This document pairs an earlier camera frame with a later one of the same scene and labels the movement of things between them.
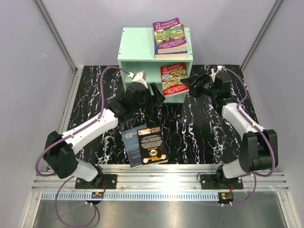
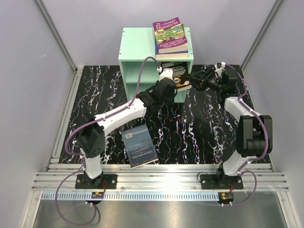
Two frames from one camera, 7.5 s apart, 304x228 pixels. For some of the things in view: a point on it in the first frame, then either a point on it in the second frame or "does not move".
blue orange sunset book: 179,54 does not move
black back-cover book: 152,147 to 181,77
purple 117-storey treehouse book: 170,36 does not move
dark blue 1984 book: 130,138 does not move
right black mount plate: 220,182 does not move
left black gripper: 157,97 to 171,97
